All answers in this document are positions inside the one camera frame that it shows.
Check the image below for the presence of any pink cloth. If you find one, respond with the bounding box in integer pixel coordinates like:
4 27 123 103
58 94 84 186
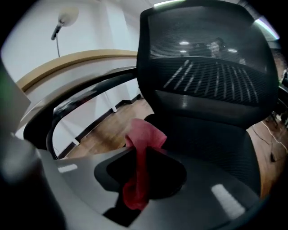
122 118 168 211

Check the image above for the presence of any light wooden desk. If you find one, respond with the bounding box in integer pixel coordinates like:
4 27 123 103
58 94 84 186
14 49 139 148

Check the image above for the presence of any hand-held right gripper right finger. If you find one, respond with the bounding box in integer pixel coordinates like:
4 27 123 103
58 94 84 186
135 147 262 230

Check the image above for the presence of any white floor cable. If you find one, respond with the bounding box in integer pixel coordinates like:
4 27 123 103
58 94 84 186
252 121 288 155

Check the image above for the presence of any floor lamp with pale shade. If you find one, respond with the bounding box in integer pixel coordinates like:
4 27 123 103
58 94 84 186
50 6 80 58

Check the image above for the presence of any black mesh armchair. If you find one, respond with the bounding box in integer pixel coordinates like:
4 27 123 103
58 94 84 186
23 0 281 199

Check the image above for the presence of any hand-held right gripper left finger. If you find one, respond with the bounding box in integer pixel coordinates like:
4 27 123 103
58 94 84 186
36 147 136 230

